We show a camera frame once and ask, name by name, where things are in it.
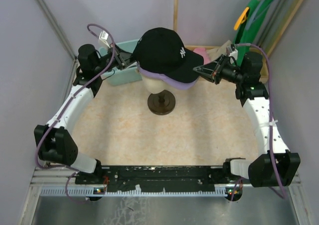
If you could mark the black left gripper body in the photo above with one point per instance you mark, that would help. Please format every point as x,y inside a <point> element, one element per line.
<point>119,61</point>

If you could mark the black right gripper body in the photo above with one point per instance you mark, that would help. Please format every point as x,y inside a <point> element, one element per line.
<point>227,72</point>

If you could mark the purple cap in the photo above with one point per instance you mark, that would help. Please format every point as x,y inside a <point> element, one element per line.
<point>171,82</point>

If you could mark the black cap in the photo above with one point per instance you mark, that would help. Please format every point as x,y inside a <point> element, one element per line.
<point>161,50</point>

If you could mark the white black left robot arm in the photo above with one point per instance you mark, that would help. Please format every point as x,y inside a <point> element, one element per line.
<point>54,142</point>

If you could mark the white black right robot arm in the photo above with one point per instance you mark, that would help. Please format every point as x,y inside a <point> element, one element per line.
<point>276,164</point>

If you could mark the cream cloth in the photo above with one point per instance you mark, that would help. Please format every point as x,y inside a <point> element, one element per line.
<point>216,52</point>

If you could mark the teal plastic bin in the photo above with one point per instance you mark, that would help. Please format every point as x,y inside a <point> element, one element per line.
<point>117,77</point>

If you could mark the pink cloth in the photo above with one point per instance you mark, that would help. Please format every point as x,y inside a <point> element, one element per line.
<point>202,52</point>

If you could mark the green tank top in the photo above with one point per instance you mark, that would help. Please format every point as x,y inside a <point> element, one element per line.
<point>244,36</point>

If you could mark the wooden clothes rack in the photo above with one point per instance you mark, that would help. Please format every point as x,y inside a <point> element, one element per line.
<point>210,23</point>

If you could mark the beige mannequin head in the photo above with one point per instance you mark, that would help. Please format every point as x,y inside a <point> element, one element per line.
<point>154,86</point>

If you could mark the grey plastic hanger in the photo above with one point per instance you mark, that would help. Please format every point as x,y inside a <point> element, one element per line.
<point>262,7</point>

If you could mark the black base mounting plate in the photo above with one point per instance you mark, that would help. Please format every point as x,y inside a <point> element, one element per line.
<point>158,178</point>

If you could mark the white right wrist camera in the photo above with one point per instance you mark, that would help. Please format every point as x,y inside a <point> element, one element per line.
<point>231,51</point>

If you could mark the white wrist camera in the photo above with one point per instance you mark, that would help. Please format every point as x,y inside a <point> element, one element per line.
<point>103,39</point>
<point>231,51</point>

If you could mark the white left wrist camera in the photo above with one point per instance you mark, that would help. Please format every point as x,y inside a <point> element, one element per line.
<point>103,39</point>

